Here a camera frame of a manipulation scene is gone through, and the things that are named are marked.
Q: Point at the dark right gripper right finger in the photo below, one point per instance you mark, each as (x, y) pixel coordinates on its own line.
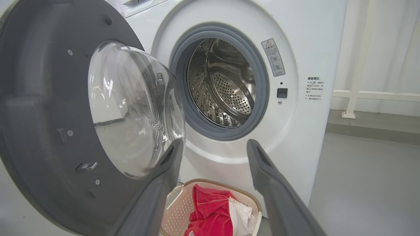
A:
(282, 209)

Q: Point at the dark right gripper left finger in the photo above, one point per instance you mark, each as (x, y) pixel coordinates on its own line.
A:
(151, 203)

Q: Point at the white cloth garment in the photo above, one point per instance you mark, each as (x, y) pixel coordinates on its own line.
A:
(242, 219)

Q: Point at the red cloth garment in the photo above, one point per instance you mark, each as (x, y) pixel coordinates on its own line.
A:
(206, 226)
(210, 196)

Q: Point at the black round glass washer door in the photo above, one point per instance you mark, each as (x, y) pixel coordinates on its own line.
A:
(39, 98)

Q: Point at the cream perforated laundry basket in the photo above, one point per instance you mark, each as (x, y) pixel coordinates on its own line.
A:
(178, 213)

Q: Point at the white front-load washing machine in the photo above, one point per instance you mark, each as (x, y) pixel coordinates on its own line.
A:
(295, 131)

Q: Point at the grey warning sticker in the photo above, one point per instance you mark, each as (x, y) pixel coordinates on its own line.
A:
(273, 57)

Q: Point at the white metal railing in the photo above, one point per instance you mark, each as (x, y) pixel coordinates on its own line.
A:
(357, 49)

